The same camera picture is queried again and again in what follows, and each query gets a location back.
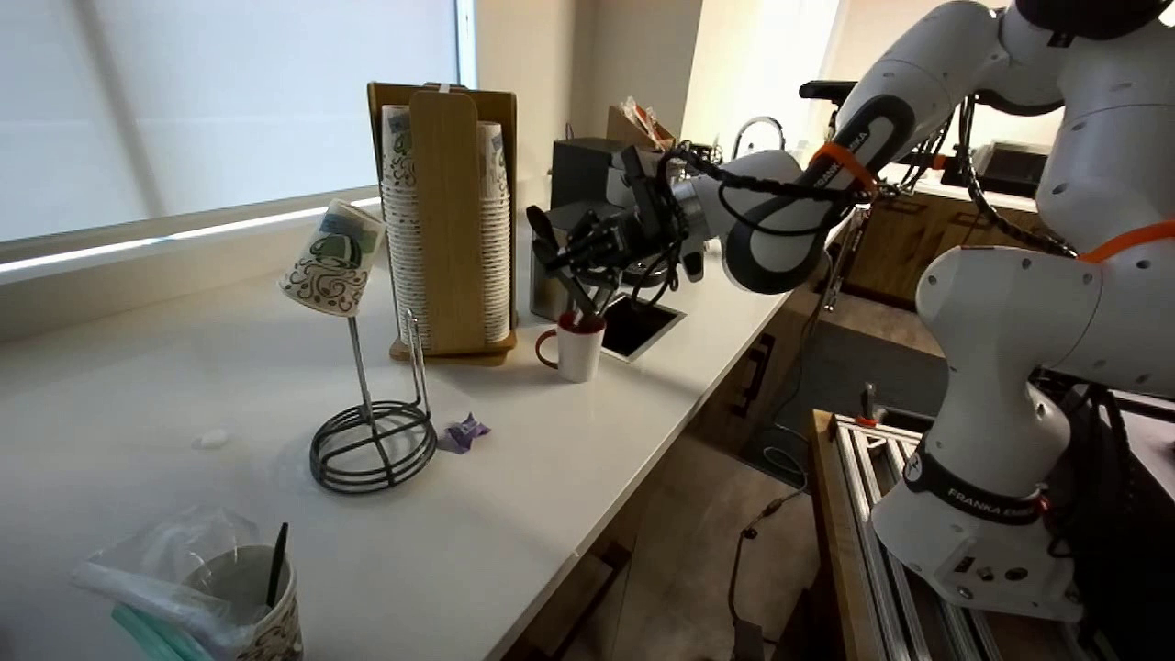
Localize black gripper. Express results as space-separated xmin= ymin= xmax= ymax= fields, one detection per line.
xmin=568 ymin=142 xmax=697 ymax=316

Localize black tongs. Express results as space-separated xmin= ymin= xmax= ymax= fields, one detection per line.
xmin=521 ymin=201 xmax=618 ymax=338

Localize white mug red inside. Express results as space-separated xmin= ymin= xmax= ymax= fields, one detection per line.
xmin=533 ymin=313 xmax=610 ymax=387

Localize black countertop appliance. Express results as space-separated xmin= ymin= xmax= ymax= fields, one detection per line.
xmin=524 ymin=132 xmax=645 ymax=322

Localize stack of paper cups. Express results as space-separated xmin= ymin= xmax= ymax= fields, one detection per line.
xmin=378 ymin=98 xmax=424 ymax=354
xmin=470 ymin=117 xmax=516 ymax=349

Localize light wooden box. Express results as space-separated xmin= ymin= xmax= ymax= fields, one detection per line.
xmin=602 ymin=95 xmax=678 ymax=158

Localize wooden cup dispenser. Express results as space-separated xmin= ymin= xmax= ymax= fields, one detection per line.
xmin=362 ymin=79 xmax=524 ymax=368

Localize curved metal faucet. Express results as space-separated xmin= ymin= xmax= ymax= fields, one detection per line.
xmin=728 ymin=109 xmax=788 ymax=165

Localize small purple object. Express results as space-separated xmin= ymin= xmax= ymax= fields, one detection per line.
xmin=435 ymin=410 xmax=494 ymax=460

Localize wooden background counter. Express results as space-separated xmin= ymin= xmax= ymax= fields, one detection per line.
xmin=839 ymin=180 xmax=1056 ymax=313

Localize robot mounting stand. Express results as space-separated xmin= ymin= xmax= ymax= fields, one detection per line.
xmin=805 ymin=406 xmax=1175 ymax=661

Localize white window blind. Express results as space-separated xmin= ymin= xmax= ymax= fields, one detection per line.
xmin=0 ymin=0 xmax=466 ymax=249

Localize black device on counter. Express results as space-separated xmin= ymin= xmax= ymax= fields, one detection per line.
xmin=970 ymin=141 xmax=1053 ymax=201

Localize black stirrer stick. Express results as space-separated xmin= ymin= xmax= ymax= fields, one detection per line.
xmin=264 ymin=519 xmax=295 ymax=614

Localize clear plastic bag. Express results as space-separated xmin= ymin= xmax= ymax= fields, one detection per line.
xmin=71 ymin=497 xmax=295 ymax=661

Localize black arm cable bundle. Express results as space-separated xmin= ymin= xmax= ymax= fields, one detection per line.
xmin=656 ymin=84 xmax=982 ymax=309

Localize narrow orange arm strap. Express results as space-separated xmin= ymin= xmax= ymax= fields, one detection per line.
xmin=812 ymin=141 xmax=881 ymax=194

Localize black wire cup stand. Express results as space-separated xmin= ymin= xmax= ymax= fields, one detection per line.
xmin=306 ymin=309 xmax=444 ymax=498

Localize black floor cable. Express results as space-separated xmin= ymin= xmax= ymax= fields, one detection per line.
xmin=723 ymin=486 xmax=800 ymax=661

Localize wide orange arm strap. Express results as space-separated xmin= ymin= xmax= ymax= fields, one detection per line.
xmin=1079 ymin=218 xmax=1175 ymax=268

